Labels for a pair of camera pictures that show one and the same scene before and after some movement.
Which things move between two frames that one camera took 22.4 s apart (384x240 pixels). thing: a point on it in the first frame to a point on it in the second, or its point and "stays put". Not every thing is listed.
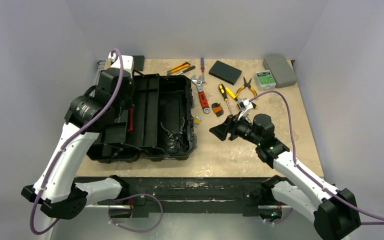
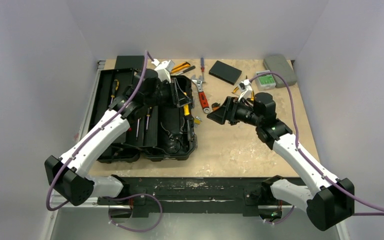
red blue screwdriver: x=202 y=64 stays put
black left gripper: x=129 y=103 to x=177 y=98
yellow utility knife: x=185 y=65 stays put
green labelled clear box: x=265 y=80 stays put
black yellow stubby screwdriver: x=223 y=92 to x=148 y=115
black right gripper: x=229 y=125 to x=229 y=110
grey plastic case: x=283 y=74 stays put
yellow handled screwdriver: x=231 y=93 to x=186 y=108
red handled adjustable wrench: x=198 y=82 stays put
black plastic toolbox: x=159 y=125 stays put
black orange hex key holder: x=218 y=109 stays put
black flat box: x=224 y=72 stays put
